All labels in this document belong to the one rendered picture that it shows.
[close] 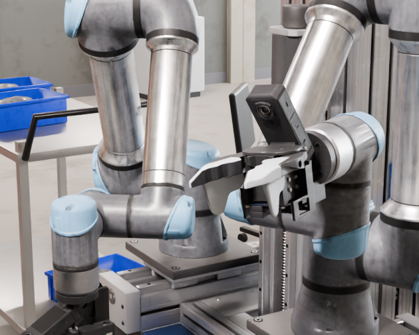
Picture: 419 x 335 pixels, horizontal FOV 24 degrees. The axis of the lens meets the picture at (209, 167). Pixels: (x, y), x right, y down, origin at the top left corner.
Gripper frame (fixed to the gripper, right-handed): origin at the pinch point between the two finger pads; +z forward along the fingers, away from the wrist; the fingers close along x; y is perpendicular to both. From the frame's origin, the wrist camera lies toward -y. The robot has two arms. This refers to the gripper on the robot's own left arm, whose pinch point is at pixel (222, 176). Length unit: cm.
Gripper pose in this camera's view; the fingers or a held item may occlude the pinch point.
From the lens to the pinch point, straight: 105.4
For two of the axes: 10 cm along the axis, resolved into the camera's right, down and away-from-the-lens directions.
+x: -8.2, -0.1, 5.7
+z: -5.6, 2.1, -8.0
